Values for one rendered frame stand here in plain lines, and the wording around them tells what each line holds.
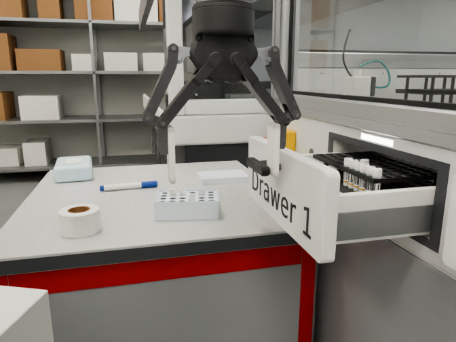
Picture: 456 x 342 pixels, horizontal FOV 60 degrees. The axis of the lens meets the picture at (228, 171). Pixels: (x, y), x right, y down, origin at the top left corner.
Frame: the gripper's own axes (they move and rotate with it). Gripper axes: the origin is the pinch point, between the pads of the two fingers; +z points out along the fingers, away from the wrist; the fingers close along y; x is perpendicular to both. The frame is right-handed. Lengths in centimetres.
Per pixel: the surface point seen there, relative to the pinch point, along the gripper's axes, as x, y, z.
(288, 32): 42, 26, -22
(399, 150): -2.4, 24.4, -1.9
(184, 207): 22.7, -2.2, 12.5
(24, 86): 420, -117, -3
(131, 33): 419, -2, -59
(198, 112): 83, 11, 0
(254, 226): 16.5, 9.7, 15.0
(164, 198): 27.2, -5.6, 11.7
